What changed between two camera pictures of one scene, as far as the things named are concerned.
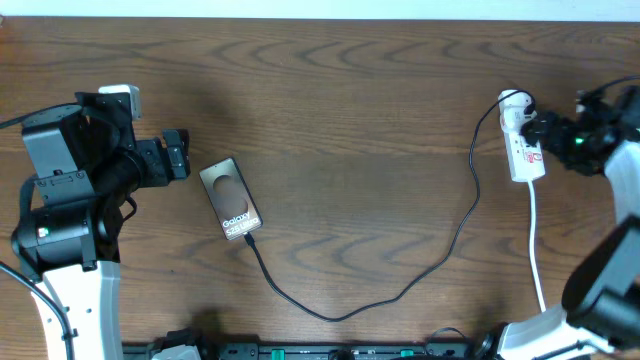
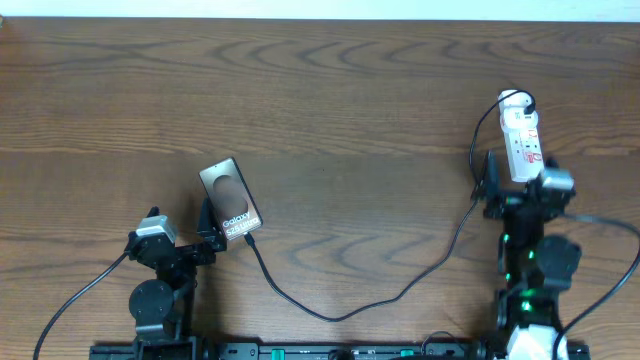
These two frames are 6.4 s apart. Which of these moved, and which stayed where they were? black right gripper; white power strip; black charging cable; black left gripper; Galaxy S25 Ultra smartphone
Moved: black left gripper; black right gripper
Stayed: black charging cable; white power strip; Galaxy S25 Ultra smartphone
